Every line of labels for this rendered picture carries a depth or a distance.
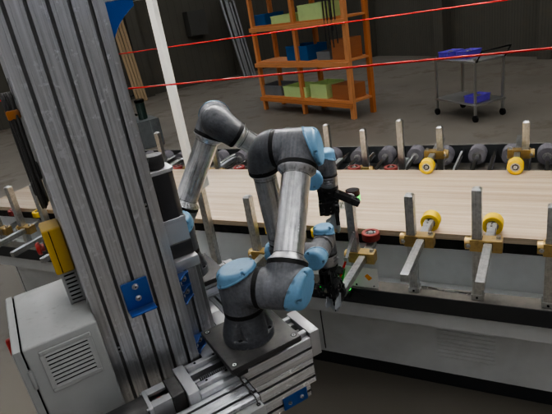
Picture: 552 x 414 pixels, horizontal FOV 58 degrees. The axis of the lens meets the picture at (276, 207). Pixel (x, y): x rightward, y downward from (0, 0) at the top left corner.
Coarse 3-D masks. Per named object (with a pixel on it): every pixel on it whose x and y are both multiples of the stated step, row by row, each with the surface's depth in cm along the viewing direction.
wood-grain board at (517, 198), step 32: (224, 192) 306; (384, 192) 266; (416, 192) 259; (448, 192) 253; (512, 192) 241; (544, 192) 235; (224, 224) 267; (384, 224) 231; (416, 224) 225; (448, 224) 221; (512, 224) 211; (544, 224) 207
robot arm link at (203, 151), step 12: (204, 108) 177; (228, 108) 185; (204, 132) 180; (204, 144) 182; (216, 144) 183; (192, 156) 184; (204, 156) 184; (192, 168) 185; (204, 168) 186; (192, 180) 186; (204, 180) 189; (180, 192) 188; (192, 192) 187; (192, 204) 190; (192, 216) 191
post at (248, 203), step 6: (246, 198) 231; (252, 198) 234; (246, 204) 233; (252, 204) 234; (246, 210) 234; (252, 210) 235; (246, 216) 236; (252, 216) 235; (252, 222) 236; (252, 228) 237; (258, 228) 240; (252, 234) 239; (258, 234) 240; (252, 240) 240; (258, 240) 240; (252, 246) 242; (258, 246) 241; (264, 264) 247
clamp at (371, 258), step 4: (360, 248) 220; (364, 248) 219; (344, 252) 220; (352, 252) 217; (356, 252) 217; (360, 252) 216; (364, 252) 216; (368, 252) 215; (376, 252) 217; (352, 256) 218; (356, 256) 217; (368, 256) 214; (372, 256) 213; (376, 256) 217; (352, 260) 219; (368, 260) 215; (372, 260) 214
